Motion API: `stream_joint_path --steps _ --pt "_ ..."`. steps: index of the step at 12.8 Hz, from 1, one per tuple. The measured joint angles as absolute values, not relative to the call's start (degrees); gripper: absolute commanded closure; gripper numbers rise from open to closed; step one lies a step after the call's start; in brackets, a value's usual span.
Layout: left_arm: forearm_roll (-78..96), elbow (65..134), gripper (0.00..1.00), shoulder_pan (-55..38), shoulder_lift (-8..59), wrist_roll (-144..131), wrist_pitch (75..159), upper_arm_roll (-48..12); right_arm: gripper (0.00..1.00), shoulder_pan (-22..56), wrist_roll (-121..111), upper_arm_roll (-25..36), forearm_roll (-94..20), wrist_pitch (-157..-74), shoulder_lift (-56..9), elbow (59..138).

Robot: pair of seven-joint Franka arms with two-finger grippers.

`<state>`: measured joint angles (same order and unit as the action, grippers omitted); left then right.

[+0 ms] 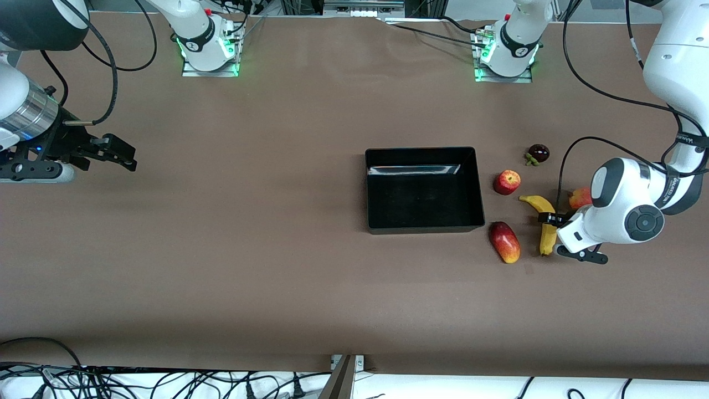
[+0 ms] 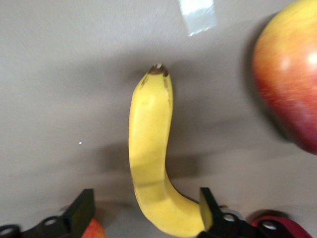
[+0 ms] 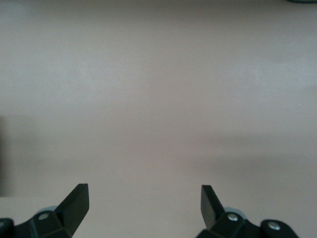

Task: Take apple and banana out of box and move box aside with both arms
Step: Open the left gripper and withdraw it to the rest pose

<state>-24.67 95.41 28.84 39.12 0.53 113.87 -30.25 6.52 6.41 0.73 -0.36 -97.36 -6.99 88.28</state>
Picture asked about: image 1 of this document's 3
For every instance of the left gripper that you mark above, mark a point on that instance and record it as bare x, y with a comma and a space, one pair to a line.
549, 219

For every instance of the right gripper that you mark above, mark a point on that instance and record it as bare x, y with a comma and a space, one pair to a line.
62, 143

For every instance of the yellow banana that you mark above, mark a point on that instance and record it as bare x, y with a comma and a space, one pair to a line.
548, 241

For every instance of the small red yellow apple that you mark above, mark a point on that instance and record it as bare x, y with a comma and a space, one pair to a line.
507, 182

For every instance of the black rectangular plastic box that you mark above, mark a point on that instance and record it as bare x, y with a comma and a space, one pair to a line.
426, 205

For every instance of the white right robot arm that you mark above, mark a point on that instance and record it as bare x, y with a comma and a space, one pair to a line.
194, 22

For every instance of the red apple with stem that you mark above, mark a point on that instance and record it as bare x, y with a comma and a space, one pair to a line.
580, 198

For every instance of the red yellow mango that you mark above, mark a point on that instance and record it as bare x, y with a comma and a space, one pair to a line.
505, 243

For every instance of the dark purple mangosteen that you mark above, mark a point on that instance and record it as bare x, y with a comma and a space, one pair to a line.
538, 153

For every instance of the brown table cover sheet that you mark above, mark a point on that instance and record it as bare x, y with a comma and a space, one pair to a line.
221, 249

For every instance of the dark angled pole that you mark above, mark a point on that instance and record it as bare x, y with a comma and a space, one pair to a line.
339, 382

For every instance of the silver device with ports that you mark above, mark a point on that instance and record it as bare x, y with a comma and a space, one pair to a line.
363, 8

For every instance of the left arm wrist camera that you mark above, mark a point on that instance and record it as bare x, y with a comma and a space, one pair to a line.
587, 257

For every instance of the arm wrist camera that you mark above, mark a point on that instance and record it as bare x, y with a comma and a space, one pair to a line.
50, 173
587, 257

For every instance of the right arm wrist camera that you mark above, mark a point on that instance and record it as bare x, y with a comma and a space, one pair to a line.
50, 173

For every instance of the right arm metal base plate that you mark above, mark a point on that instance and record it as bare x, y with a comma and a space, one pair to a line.
191, 72

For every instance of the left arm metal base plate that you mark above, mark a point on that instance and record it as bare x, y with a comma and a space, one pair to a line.
484, 77

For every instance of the silver metal bracket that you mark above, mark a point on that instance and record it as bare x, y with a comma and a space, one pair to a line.
359, 361

